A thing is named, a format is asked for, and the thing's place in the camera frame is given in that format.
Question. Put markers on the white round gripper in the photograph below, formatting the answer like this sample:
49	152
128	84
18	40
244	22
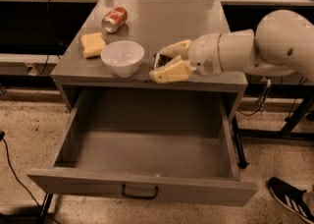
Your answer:
204	53

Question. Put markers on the black rxbar chocolate bar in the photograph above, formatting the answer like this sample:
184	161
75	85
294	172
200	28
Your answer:
160	60

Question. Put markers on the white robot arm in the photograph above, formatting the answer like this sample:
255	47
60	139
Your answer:
283	43

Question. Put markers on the grey open top drawer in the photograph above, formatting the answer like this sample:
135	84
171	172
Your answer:
186	151

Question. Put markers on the grey cabinet table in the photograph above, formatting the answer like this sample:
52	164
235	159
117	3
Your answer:
153	24

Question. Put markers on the white ceramic bowl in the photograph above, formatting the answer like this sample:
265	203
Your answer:
122	58

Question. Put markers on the red soda can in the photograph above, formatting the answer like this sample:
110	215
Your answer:
115	19

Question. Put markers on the yellow sponge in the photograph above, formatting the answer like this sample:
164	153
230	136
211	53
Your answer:
92	44

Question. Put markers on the black sneaker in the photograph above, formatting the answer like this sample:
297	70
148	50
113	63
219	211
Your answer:
297	201

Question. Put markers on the black drawer handle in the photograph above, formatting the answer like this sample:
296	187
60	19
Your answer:
142	194

